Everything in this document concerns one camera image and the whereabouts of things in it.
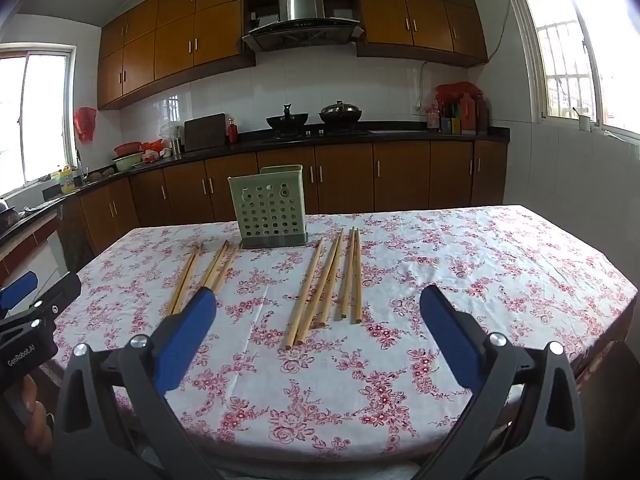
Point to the yellow detergent bottle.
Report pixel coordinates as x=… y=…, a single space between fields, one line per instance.
x=66 y=182

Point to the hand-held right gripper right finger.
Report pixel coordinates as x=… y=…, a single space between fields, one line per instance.
x=450 y=342

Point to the red basin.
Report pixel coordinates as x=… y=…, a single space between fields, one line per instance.
x=127 y=149

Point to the barred window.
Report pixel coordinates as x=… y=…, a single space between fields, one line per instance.
x=565 y=60

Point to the hanging red plastic bag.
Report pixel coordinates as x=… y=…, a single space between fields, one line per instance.
x=85 y=125

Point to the black wok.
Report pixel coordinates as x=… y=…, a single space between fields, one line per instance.
x=287 y=121

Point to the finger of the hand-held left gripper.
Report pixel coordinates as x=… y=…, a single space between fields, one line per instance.
x=62 y=292
x=17 y=290

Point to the pale green basin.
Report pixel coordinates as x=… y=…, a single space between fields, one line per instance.
x=127 y=162

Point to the white wall socket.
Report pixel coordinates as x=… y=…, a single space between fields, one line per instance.
x=417 y=109

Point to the steel range hood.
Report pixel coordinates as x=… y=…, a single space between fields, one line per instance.
x=300 y=32

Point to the crumpled red bag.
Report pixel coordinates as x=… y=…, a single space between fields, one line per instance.
x=152 y=149

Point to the dark cutting board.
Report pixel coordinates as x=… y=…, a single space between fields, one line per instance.
x=205 y=132

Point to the wooden chopstick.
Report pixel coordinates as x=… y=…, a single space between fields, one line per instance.
x=187 y=281
x=180 y=281
x=318 y=290
x=330 y=280
x=304 y=295
x=221 y=270
x=357 y=275
x=347 y=275
x=229 y=276
x=213 y=265

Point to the dark lidded pot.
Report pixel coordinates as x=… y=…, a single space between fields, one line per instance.
x=340 y=112

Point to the white plastic bag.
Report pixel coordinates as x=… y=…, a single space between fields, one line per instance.
x=170 y=135

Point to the large red bag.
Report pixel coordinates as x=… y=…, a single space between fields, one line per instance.
x=457 y=91

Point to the black gas stove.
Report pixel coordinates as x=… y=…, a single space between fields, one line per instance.
x=320 y=133

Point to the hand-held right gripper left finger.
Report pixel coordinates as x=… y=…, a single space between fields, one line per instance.
x=185 y=342

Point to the red bottle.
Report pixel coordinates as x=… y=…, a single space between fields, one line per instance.
x=232 y=132

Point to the sliding window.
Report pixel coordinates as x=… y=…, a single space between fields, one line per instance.
x=45 y=120

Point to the person's left hand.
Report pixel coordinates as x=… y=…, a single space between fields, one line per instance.
x=37 y=420

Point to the green perforated chopstick holder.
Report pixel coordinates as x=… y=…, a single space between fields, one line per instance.
x=255 y=184

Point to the metal faucet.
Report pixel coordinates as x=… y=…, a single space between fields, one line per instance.
x=78 y=165

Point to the red floral tablecloth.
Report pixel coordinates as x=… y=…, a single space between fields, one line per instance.
x=400 y=385

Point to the wooden wall cabinets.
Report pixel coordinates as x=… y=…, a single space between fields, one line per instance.
x=175 y=35

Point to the black kitchen countertop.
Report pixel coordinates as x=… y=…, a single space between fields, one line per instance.
x=450 y=135

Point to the white cup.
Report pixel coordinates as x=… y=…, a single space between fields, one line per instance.
x=584 y=122

